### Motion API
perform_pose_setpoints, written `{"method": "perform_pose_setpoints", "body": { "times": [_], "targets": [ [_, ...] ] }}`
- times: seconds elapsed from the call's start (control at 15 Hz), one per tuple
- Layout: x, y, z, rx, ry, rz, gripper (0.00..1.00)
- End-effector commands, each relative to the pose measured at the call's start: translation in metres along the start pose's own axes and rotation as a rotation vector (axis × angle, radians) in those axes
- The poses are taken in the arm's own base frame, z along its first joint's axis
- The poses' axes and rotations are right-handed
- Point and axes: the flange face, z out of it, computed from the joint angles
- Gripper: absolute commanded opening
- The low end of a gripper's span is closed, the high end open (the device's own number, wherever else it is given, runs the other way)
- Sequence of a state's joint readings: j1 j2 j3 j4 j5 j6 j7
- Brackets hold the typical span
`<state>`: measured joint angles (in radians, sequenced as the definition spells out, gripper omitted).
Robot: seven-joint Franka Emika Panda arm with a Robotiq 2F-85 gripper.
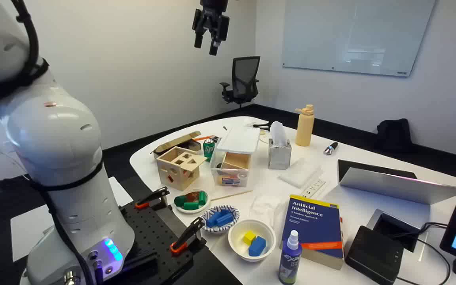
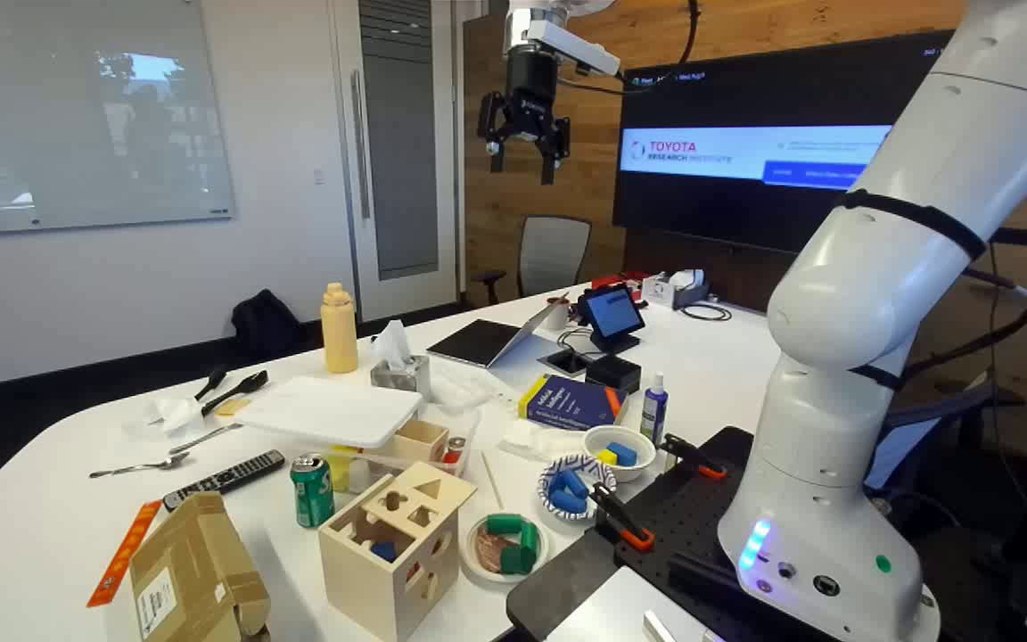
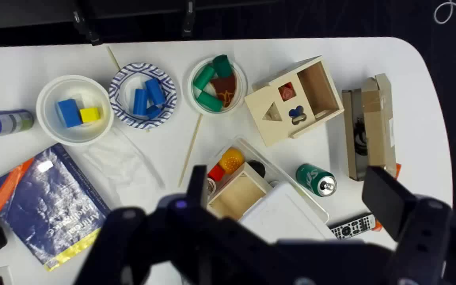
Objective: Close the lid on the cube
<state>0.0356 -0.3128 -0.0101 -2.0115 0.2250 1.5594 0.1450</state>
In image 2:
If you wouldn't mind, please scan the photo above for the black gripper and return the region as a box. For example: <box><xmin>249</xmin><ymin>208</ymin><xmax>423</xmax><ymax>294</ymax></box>
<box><xmin>478</xmin><ymin>45</ymin><xmax>570</xmax><ymax>185</ymax></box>

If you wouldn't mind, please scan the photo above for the wooden shape sorter cube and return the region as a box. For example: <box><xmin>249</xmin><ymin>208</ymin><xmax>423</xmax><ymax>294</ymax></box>
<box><xmin>319</xmin><ymin>460</ymin><xmax>473</xmax><ymax>642</ymax></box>

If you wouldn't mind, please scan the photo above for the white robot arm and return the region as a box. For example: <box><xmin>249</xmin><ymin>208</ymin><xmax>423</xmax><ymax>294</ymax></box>
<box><xmin>717</xmin><ymin>0</ymin><xmax>1027</xmax><ymax>642</ymax></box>

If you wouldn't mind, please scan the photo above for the grey office chair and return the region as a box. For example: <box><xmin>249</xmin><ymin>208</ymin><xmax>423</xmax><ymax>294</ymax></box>
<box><xmin>516</xmin><ymin>214</ymin><xmax>593</xmax><ymax>294</ymax></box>

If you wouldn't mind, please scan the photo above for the small tablet on stand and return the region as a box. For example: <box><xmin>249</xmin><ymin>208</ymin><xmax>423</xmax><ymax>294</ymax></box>
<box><xmin>580</xmin><ymin>286</ymin><xmax>643</xmax><ymax>352</ymax></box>

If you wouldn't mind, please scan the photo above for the black laptop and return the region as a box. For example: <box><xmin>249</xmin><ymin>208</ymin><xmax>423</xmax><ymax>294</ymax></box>
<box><xmin>437</xmin><ymin>320</ymin><xmax>554</xmax><ymax>367</ymax></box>

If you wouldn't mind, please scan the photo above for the yellow mustard bottle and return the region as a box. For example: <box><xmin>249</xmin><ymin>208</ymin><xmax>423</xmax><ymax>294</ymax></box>
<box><xmin>320</xmin><ymin>282</ymin><xmax>356</xmax><ymax>376</ymax></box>

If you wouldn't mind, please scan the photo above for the tissue box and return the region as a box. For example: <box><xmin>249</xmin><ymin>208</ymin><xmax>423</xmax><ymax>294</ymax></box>
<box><xmin>372</xmin><ymin>320</ymin><xmax>433</xmax><ymax>396</ymax></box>

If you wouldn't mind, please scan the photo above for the blue book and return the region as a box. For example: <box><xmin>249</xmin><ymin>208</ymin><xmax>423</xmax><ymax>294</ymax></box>
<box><xmin>516</xmin><ymin>376</ymin><xmax>624</xmax><ymax>431</ymax></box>

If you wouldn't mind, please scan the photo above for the blue white bottle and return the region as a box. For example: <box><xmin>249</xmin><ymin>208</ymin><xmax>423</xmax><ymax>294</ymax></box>
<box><xmin>643</xmin><ymin>376</ymin><xmax>666</xmax><ymax>447</ymax></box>

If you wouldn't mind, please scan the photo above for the small wooden tray box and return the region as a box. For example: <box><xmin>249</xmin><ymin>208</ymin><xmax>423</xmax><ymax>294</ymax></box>
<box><xmin>391</xmin><ymin>422</ymin><xmax>469</xmax><ymax>475</ymax></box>

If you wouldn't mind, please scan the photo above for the black backpack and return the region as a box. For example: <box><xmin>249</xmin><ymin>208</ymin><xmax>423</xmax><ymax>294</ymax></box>
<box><xmin>231</xmin><ymin>288</ymin><xmax>302</xmax><ymax>358</ymax></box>

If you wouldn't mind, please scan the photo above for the white bowl with blocks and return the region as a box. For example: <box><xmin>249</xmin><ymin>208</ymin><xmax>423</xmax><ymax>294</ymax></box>
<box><xmin>586</xmin><ymin>424</ymin><xmax>656</xmax><ymax>480</ymax></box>

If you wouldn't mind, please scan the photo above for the white cutting board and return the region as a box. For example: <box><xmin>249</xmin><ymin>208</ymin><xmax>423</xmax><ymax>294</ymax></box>
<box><xmin>240</xmin><ymin>377</ymin><xmax>421</xmax><ymax>447</ymax></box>

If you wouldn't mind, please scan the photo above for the blue striped white bowl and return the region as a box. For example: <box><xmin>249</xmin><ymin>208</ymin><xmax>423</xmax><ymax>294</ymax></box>
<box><xmin>540</xmin><ymin>455</ymin><xmax>616</xmax><ymax>525</ymax></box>

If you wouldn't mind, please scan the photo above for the blue block in striped bowl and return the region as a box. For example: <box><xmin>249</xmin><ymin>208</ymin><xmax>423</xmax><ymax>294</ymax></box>
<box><xmin>547</xmin><ymin>470</ymin><xmax>587</xmax><ymax>515</ymax></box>

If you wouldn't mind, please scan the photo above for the black spatula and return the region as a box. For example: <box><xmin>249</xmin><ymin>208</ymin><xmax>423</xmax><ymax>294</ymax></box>
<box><xmin>200</xmin><ymin>372</ymin><xmax>268</xmax><ymax>417</ymax></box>

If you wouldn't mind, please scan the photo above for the green cylinder block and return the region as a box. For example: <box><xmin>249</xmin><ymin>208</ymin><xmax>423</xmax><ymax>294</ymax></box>
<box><xmin>484</xmin><ymin>515</ymin><xmax>524</xmax><ymax>535</ymax></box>

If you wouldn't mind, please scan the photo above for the orange black clamp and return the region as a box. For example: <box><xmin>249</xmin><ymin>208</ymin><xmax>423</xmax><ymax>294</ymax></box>
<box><xmin>593</xmin><ymin>480</ymin><xmax>656</xmax><ymax>552</ymax></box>

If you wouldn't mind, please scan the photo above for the green soda can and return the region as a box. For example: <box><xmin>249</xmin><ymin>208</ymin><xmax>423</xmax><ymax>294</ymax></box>
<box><xmin>290</xmin><ymin>454</ymin><xmax>335</xmax><ymax>528</ymax></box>

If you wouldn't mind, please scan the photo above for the green block large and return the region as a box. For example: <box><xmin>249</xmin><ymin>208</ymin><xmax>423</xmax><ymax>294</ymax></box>
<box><xmin>501</xmin><ymin>530</ymin><xmax>540</xmax><ymax>575</ymax></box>

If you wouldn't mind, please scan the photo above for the white plate with orange pattern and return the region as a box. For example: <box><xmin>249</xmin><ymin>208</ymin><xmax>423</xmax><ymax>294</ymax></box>
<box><xmin>459</xmin><ymin>515</ymin><xmax>551</xmax><ymax>584</ymax></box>

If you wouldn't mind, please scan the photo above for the black remote control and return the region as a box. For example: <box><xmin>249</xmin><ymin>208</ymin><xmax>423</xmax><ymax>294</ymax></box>
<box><xmin>164</xmin><ymin>450</ymin><xmax>287</xmax><ymax>509</ymax></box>

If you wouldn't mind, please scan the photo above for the silver fork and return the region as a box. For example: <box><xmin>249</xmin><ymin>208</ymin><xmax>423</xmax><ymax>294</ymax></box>
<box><xmin>86</xmin><ymin>422</ymin><xmax>246</xmax><ymax>480</ymax></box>

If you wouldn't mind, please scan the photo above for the whiteboard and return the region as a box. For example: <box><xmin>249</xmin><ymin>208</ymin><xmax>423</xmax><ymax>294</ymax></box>
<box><xmin>0</xmin><ymin>0</ymin><xmax>237</xmax><ymax>234</ymax></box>

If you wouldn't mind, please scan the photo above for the cardboard box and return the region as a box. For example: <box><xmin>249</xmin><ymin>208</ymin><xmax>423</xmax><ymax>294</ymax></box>
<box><xmin>133</xmin><ymin>492</ymin><xmax>272</xmax><ymax>642</ymax></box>

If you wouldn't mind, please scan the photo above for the orange ruler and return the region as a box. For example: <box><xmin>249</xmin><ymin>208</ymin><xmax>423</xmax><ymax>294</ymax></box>
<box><xmin>86</xmin><ymin>498</ymin><xmax>164</xmax><ymax>607</ymax></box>

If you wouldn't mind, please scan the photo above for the wall monitor screen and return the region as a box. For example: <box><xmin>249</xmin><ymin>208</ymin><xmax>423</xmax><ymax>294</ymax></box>
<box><xmin>615</xmin><ymin>31</ymin><xmax>950</xmax><ymax>252</ymax></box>

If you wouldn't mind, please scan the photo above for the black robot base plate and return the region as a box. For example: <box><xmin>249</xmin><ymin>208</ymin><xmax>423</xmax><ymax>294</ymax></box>
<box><xmin>503</xmin><ymin>424</ymin><xmax>945</xmax><ymax>642</ymax></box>

